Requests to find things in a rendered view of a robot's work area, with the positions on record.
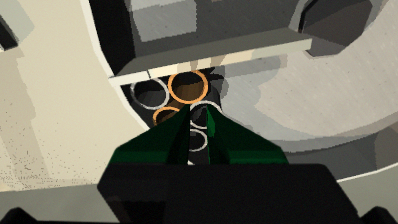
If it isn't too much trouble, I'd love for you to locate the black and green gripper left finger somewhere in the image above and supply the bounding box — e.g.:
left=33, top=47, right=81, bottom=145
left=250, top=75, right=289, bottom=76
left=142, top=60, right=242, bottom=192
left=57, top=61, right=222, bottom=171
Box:
left=107, top=104, right=190, bottom=165

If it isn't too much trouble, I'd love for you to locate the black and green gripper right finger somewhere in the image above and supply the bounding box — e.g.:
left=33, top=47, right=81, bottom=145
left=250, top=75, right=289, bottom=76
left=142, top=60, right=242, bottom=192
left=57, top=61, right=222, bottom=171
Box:
left=206, top=104, right=289, bottom=164

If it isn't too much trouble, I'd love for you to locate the dark grey metal bushing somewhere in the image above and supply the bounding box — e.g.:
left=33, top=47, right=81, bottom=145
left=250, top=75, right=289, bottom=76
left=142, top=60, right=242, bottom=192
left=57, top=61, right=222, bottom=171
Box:
left=190, top=84, right=222, bottom=129
left=189, top=124, right=207, bottom=152
left=130, top=75, right=170, bottom=110

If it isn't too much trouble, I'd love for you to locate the bronze bushing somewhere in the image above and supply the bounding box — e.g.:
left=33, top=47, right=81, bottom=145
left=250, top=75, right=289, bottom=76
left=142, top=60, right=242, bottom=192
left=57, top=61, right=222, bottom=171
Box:
left=168, top=68, right=208, bottom=104
left=153, top=94, right=186, bottom=126

